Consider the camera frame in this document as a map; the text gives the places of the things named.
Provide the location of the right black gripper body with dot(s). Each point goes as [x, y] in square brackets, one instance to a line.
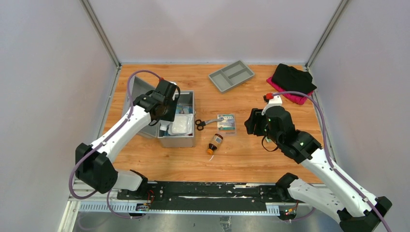
[261, 123]

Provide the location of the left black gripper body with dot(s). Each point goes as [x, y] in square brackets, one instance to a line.
[169, 113]

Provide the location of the blue cotton pouch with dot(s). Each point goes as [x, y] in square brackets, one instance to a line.
[184, 109]

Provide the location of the white gauze packet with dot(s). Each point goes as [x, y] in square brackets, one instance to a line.
[182, 125]

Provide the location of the grey metal case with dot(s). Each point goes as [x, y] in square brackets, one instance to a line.
[153, 132]

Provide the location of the brown medicine bottle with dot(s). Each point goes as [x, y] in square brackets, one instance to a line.
[214, 144]

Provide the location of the white medicine bottle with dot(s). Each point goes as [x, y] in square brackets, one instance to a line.
[164, 125]

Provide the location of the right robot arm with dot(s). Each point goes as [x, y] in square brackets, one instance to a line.
[348, 204]

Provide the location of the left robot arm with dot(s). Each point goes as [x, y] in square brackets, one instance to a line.
[94, 162]

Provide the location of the bandage strip box pack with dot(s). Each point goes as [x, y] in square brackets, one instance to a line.
[227, 125]

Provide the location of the grey divider tray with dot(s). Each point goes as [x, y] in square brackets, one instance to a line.
[231, 76]

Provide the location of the black folded cloth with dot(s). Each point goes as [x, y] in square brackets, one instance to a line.
[291, 79]

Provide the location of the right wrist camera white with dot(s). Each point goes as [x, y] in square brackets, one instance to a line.
[271, 101]

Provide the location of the black handled scissors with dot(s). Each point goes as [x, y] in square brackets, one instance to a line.
[200, 124]

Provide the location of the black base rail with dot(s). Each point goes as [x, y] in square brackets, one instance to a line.
[208, 196]

